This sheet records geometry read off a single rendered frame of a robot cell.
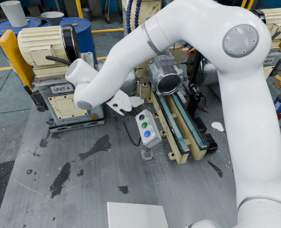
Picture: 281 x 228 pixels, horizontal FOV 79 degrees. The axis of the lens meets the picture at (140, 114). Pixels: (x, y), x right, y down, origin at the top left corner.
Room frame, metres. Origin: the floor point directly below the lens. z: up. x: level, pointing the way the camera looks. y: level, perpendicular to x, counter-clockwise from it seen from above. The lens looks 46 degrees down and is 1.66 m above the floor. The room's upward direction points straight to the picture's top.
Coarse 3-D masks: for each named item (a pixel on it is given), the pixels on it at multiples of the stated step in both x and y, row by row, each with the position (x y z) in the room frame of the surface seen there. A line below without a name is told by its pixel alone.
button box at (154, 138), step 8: (144, 112) 0.56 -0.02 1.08; (136, 120) 0.54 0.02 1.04; (144, 120) 0.52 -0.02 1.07; (152, 120) 0.52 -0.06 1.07; (144, 128) 0.48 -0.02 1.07; (152, 128) 0.46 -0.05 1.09; (152, 136) 0.43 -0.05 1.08; (160, 136) 0.44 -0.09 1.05; (144, 144) 0.41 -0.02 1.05; (152, 144) 0.41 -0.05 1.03
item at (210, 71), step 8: (192, 56) 1.06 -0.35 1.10; (192, 64) 1.04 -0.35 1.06; (200, 64) 0.95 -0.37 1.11; (208, 64) 0.92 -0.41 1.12; (200, 72) 0.93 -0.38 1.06; (208, 72) 0.90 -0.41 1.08; (216, 72) 0.91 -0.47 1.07; (200, 80) 0.91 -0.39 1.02; (208, 80) 0.90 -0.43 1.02; (216, 80) 0.91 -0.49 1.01
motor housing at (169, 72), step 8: (152, 72) 0.92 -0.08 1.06; (160, 72) 0.90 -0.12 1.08; (168, 72) 0.87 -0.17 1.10; (176, 72) 0.87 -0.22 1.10; (152, 80) 0.90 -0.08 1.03; (160, 80) 0.85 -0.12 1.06; (168, 80) 0.99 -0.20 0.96; (176, 80) 0.93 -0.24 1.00; (160, 88) 0.91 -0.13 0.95; (168, 88) 0.92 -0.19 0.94; (176, 88) 0.89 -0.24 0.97
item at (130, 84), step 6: (102, 60) 0.92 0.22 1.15; (132, 72) 0.83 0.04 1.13; (126, 78) 0.80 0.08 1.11; (132, 78) 0.81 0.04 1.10; (138, 78) 0.86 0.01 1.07; (126, 84) 0.79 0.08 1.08; (132, 84) 0.79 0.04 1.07; (126, 90) 0.78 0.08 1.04; (132, 90) 0.79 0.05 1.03; (132, 96) 0.81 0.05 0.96
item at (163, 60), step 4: (164, 52) 1.06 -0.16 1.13; (168, 52) 1.05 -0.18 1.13; (156, 56) 0.99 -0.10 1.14; (160, 56) 1.04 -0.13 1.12; (164, 56) 1.00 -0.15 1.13; (168, 56) 1.04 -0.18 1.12; (172, 56) 0.98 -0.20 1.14; (156, 60) 0.98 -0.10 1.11; (160, 60) 0.93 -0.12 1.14; (164, 60) 0.94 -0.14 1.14; (168, 60) 0.94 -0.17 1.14; (172, 60) 0.95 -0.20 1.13; (156, 64) 0.97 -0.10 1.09; (160, 64) 0.93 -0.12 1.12; (164, 64) 0.94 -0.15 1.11; (168, 64) 0.94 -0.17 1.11; (172, 64) 0.95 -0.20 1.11; (160, 68) 0.93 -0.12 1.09
